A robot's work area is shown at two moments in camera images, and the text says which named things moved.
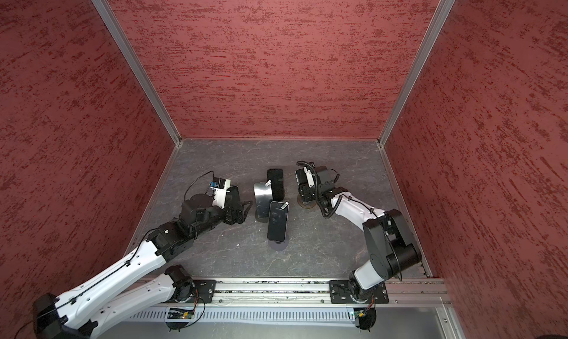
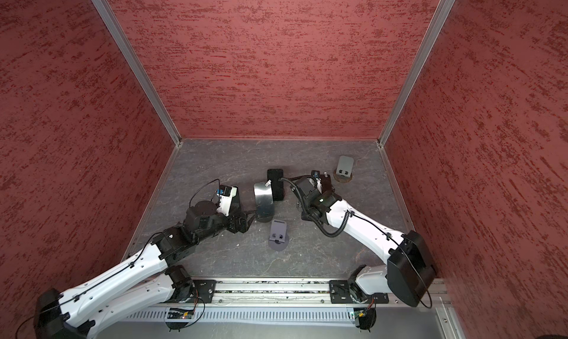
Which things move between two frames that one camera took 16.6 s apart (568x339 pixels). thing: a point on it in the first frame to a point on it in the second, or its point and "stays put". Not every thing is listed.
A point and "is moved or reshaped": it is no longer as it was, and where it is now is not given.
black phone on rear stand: x=276 y=177 stays put
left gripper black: x=231 y=219 to x=234 y=227
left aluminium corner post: x=129 y=52 stays put
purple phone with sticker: x=277 y=221 is moved or reshaped
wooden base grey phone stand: x=307 y=200 is moved or reshaped
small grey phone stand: x=279 y=245 stays put
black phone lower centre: x=263 y=197 stays put
